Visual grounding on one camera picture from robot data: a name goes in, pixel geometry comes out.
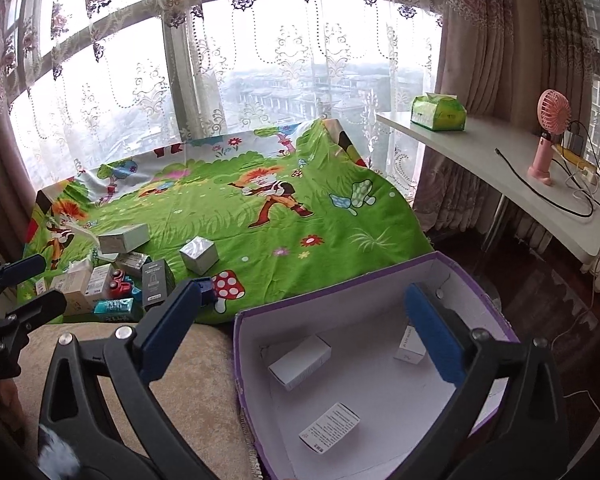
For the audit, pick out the dark patterned curtain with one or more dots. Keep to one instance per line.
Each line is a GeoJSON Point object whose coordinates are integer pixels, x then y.
{"type": "Point", "coordinates": [0, 110]}

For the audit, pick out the small white box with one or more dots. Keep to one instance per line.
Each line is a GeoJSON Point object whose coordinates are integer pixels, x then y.
{"type": "Point", "coordinates": [409, 347]}

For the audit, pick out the yellow power strip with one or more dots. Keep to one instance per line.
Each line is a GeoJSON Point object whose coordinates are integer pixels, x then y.
{"type": "Point", "coordinates": [570, 157]}

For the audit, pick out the beige plush mat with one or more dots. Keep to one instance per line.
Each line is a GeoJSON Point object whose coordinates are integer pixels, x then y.
{"type": "Point", "coordinates": [195, 410]}

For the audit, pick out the black carton box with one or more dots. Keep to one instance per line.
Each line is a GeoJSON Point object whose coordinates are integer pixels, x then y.
{"type": "Point", "coordinates": [156, 284]}

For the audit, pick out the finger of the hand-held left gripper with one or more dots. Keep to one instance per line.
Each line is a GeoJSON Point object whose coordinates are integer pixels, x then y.
{"type": "Point", "coordinates": [42, 307]}
{"type": "Point", "coordinates": [24, 265]}

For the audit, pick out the purple cardboard storage box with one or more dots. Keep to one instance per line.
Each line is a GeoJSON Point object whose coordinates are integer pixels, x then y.
{"type": "Point", "coordinates": [370, 380]}

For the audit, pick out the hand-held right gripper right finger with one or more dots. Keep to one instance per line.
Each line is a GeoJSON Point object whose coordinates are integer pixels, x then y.
{"type": "Point", "coordinates": [437, 337]}

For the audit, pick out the green cartoon printed blanket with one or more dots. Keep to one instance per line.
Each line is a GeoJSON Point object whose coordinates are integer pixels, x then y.
{"type": "Point", "coordinates": [280, 210]}

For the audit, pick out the white curved desk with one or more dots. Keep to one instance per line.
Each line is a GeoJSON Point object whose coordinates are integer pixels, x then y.
{"type": "Point", "coordinates": [485, 152]}

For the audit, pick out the white box with text label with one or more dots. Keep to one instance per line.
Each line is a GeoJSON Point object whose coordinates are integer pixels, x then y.
{"type": "Point", "coordinates": [330, 429]}

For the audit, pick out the brown patterned curtain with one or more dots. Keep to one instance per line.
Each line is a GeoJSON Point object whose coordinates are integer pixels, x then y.
{"type": "Point", "coordinates": [485, 60]}

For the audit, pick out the white lace sheer curtain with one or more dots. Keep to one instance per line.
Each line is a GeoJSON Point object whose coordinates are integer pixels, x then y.
{"type": "Point", "coordinates": [290, 60]}

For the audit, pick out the red toy car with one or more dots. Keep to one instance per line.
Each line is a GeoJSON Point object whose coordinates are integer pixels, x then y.
{"type": "Point", "coordinates": [121, 284]}

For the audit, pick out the silver cube box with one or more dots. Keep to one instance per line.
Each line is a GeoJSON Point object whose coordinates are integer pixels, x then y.
{"type": "Point", "coordinates": [198, 256]}

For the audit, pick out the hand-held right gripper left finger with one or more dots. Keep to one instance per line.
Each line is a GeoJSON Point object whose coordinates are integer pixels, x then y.
{"type": "Point", "coordinates": [167, 332]}

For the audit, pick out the white grey carton box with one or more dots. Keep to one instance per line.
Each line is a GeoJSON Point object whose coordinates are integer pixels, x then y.
{"type": "Point", "coordinates": [132, 262]}

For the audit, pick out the plain white carton box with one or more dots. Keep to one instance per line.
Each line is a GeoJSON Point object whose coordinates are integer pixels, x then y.
{"type": "Point", "coordinates": [300, 362]}

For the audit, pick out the cream carton box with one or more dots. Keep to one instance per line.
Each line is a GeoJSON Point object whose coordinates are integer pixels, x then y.
{"type": "Point", "coordinates": [75, 290]}

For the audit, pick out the grey window frame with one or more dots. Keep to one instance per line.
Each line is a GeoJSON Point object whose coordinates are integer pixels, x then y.
{"type": "Point", "coordinates": [180, 75]}

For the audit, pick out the pink handheld fan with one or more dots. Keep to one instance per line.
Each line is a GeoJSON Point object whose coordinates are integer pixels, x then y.
{"type": "Point", "coordinates": [542, 152]}

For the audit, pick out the long silver white box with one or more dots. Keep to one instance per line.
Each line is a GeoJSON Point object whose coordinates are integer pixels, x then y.
{"type": "Point", "coordinates": [124, 237]}

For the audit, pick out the white upright carton box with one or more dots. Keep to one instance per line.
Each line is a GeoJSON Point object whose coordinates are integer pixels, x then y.
{"type": "Point", "coordinates": [99, 282]}

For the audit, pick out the green tissue pack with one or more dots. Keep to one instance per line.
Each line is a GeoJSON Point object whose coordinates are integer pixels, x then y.
{"type": "Point", "coordinates": [439, 112]}

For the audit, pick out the blue block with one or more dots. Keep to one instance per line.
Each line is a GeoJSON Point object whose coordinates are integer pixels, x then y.
{"type": "Point", "coordinates": [208, 294]}

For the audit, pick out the teal carton box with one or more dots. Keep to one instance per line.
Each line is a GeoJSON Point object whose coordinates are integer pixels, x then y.
{"type": "Point", "coordinates": [114, 307]}

